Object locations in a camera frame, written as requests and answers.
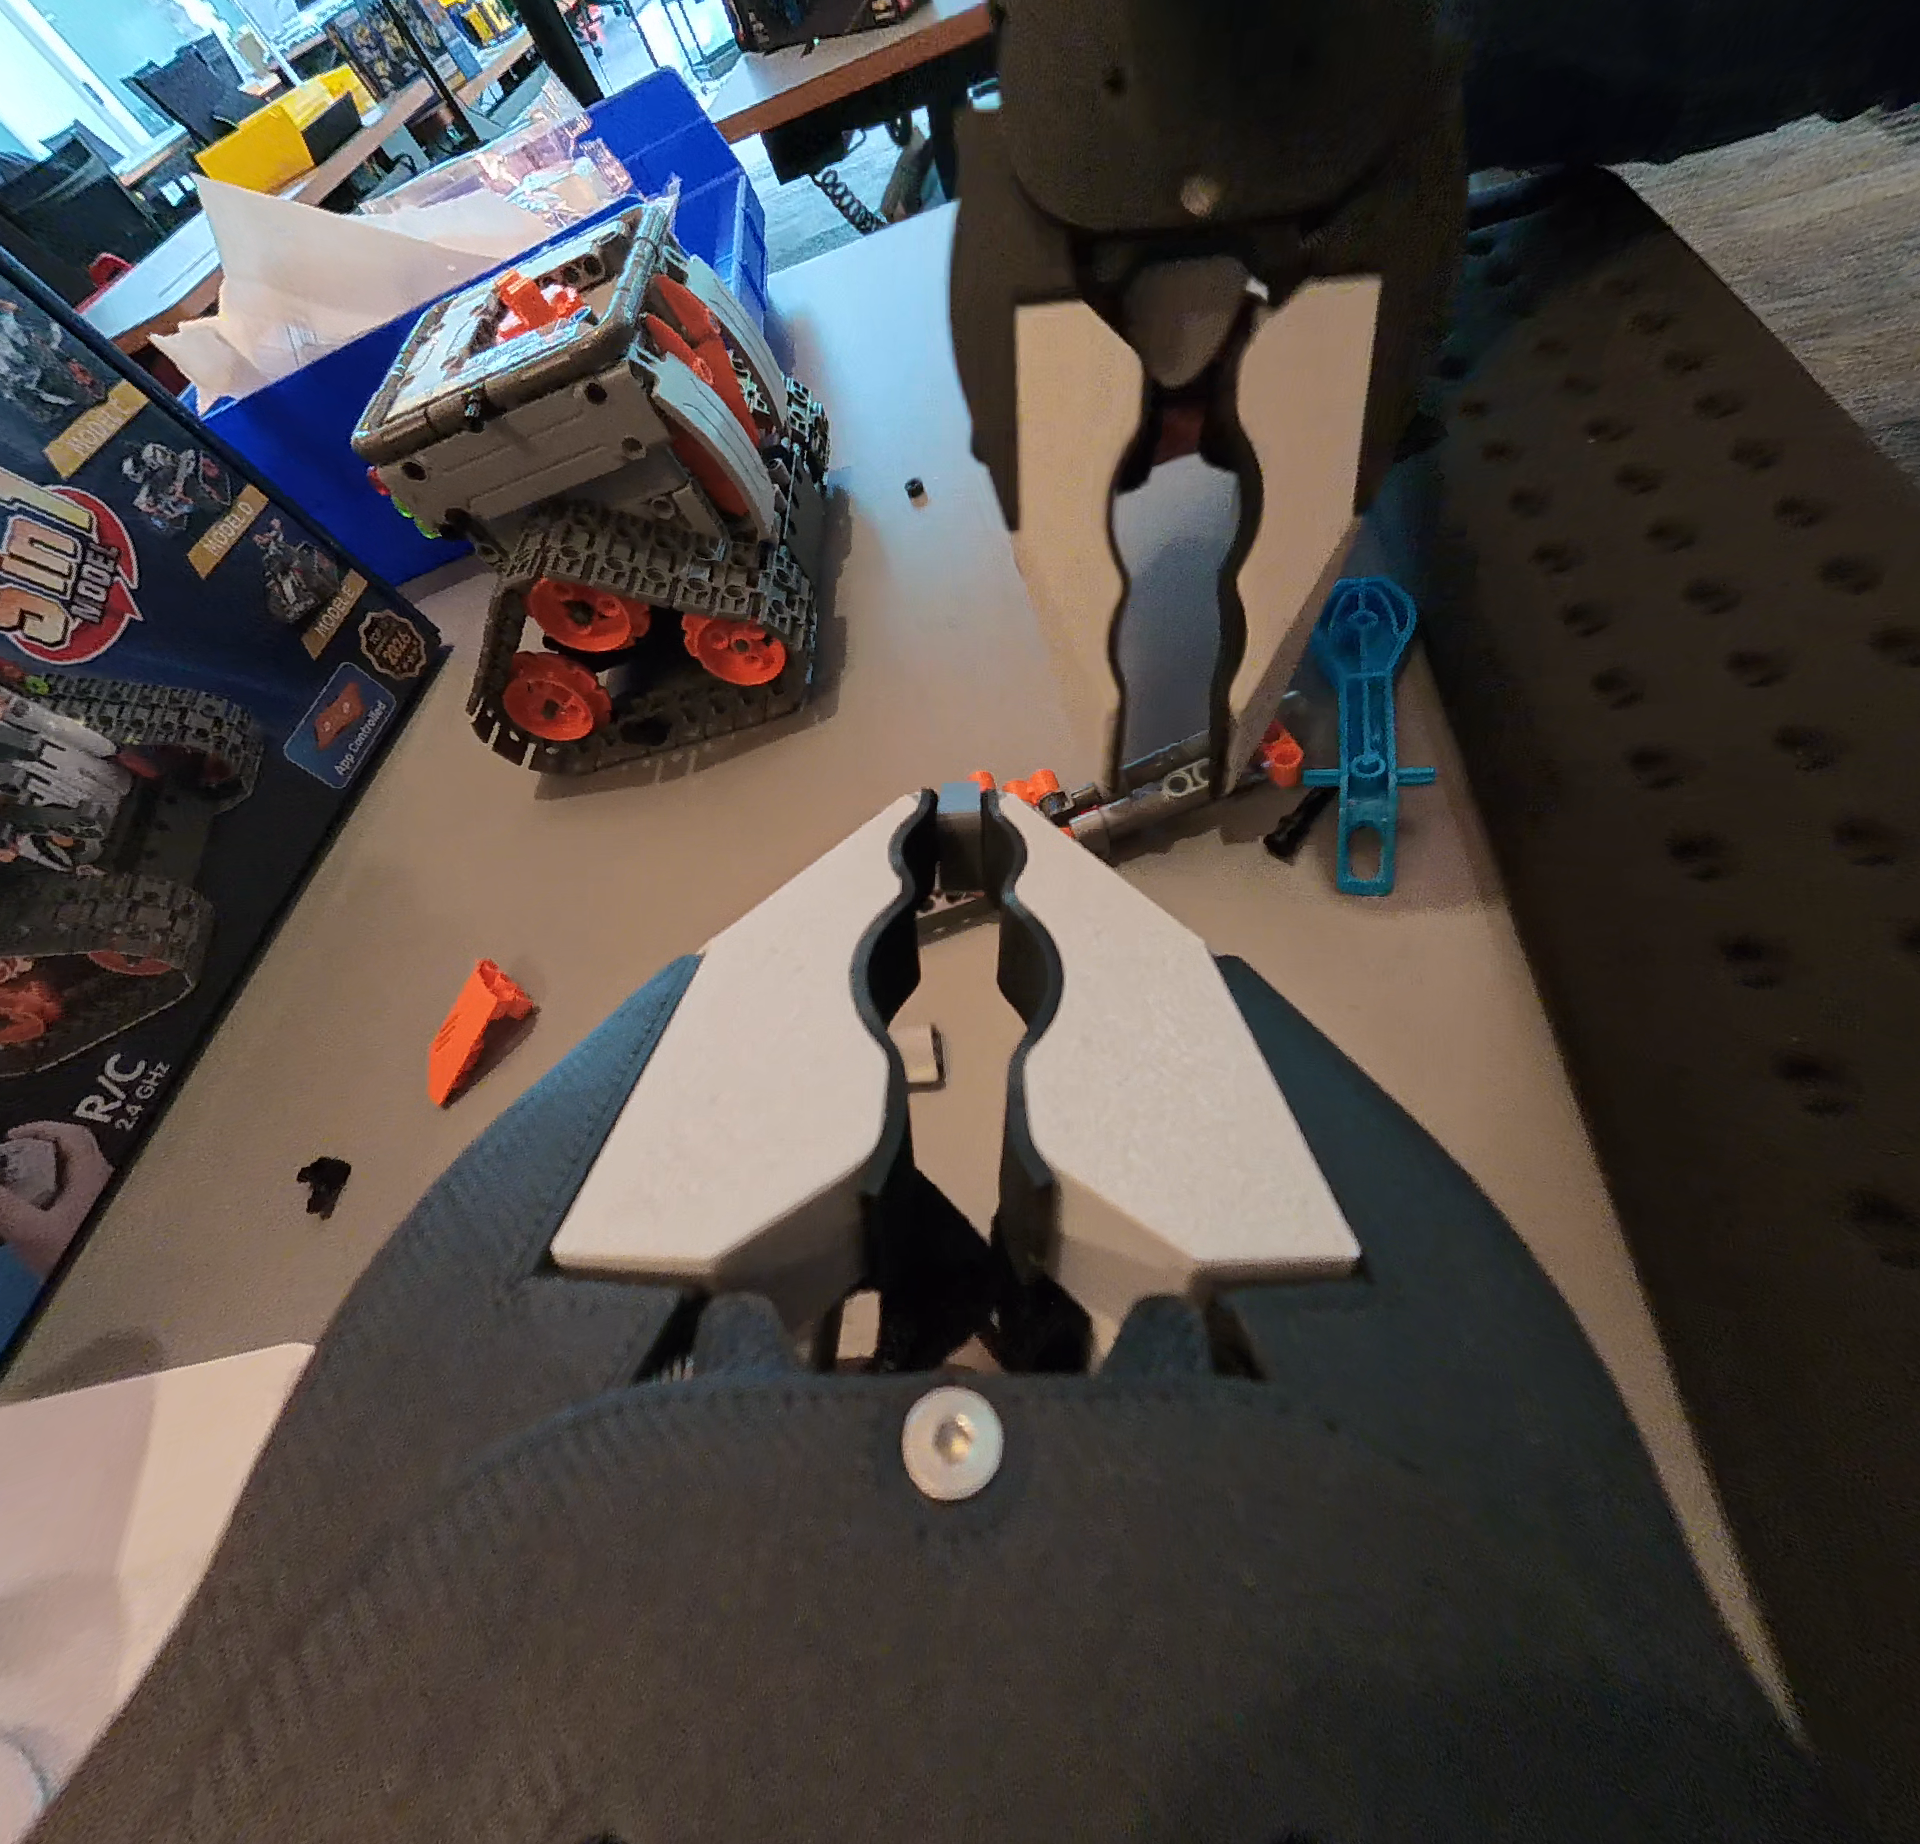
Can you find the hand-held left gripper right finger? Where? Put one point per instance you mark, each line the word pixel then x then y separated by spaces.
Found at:
pixel 1186 1111

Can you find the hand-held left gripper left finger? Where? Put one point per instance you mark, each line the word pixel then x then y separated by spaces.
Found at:
pixel 735 1111

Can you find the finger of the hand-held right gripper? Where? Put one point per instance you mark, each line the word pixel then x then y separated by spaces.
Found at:
pixel 1066 449
pixel 1320 419

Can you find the person's right forearm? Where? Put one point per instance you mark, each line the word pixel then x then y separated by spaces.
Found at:
pixel 1650 29

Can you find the person's right hand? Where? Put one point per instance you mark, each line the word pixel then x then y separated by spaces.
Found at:
pixel 1182 419

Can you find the orange wedge brick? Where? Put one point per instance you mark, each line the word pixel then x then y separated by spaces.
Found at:
pixel 466 1035

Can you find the blue plastic brick tool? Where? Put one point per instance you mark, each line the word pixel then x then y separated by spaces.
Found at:
pixel 1366 706

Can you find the black connector pin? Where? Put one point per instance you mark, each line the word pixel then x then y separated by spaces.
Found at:
pixel 1297 830

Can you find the small black connector brick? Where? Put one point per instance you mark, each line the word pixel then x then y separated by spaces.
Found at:
pixel 322 1186

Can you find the grey tracked toy robot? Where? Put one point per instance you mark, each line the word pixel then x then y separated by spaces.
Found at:
pixel 585 419

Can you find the dark blue robot kit box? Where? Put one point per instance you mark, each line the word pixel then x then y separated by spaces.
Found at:
pixel 151 751

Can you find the blue plastic bin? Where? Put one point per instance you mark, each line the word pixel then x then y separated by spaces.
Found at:
pixel 300 434

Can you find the long wooden workbench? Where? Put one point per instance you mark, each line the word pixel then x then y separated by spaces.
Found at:
pixel 345 149

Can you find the white crumpled paper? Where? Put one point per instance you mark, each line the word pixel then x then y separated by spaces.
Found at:
pixel 300 269

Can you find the yellow storage bin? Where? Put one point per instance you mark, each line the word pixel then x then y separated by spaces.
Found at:
pixel 285 133

